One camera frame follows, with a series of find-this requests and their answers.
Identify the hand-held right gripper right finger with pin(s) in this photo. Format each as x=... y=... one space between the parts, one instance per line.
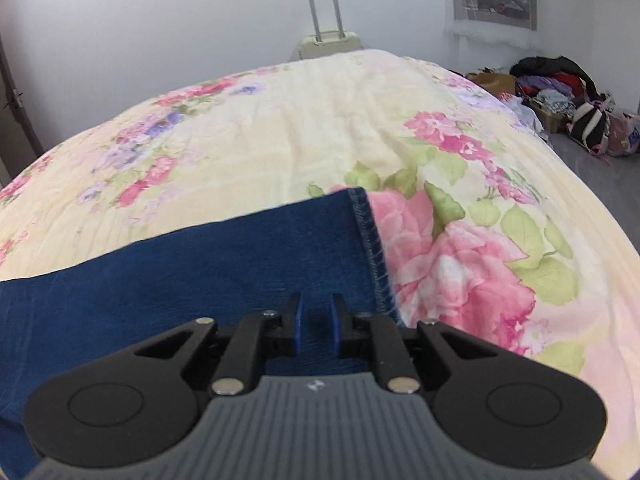
x=334 y=325

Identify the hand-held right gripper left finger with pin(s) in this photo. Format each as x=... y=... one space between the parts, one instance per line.
x=297 y=325

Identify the blue denim pants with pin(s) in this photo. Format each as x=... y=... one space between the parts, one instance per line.
x=150 y=285

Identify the floral bed blanket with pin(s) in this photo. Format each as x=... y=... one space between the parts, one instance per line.
x=280 y=125

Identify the cream suitcase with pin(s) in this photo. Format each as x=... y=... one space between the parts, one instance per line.
x=327 y=42

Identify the white cloth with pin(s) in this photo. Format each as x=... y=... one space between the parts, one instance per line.
x=525 y=115

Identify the cardboard box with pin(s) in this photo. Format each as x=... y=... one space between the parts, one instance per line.
x=492 y=82

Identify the black and white bag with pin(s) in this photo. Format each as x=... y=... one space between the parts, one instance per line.
x=590 y=122

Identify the pile of clothes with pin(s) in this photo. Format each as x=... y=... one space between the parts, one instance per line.
x=555 y=77

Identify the dark brown door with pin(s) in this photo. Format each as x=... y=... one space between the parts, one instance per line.
x=17 y=120

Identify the pink plastic bag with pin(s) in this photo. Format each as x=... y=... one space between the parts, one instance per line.
x=625 y=132

